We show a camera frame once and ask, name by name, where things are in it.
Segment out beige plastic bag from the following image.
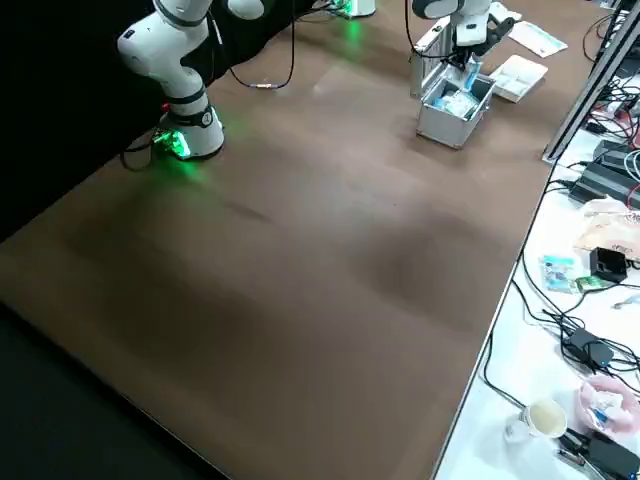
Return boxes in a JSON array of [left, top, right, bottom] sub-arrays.
[[572, 196, 640, 259]]

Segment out pink bowl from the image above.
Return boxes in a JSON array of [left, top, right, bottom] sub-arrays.
[[577, 374, 640, 437]]

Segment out aluminium first-aid case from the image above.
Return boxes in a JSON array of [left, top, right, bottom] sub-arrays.
[[409, 22, 498, 150]]

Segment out small black open box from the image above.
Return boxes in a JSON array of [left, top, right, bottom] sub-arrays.
[[588, 246, 629, 284]]

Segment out aluminium frame post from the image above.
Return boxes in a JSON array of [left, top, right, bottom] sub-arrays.
[[542, 0, 640, 164]]

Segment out clear plastic cup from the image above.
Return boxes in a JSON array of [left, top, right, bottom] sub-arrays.
[[503, 407, 532, 448]]

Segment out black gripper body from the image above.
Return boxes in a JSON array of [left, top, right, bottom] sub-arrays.
[[468, 14, 517, 59]]

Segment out black flat device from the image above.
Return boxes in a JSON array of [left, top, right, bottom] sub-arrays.
[[582, 428, 640, 480]]

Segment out paper cup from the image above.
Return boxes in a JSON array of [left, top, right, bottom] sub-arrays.
[[518, 397, 569, 440]]

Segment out long blue white packet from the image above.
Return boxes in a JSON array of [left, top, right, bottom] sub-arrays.
[[507, 20, 569, 58]]

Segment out white plastic partition tray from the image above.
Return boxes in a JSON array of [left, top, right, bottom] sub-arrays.
[[488, 54, 550, 104]]

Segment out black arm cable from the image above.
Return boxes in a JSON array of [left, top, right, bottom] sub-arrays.
[[228, 0, 297, 92]]

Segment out white side table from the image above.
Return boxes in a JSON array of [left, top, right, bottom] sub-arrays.
[[432, 74, 640, 480]]

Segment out black foot cable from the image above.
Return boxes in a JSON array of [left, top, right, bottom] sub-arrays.
[[121, 132, 166, 172]]

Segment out black charger brick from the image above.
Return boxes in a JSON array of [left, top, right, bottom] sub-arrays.
[[561, 327, 615, 372]]

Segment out small blue white packet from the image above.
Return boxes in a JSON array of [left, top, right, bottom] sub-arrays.
[[539, 253, 577, 295]]

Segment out black power supply box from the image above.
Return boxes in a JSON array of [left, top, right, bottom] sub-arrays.
[[571, 158, 640, 209]]

